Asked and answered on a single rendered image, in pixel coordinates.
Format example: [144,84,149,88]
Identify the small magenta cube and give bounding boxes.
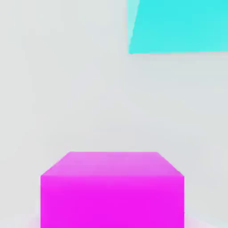
[40,151,185,228]

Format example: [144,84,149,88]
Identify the large cyan box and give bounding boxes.
[126,0,228,54]

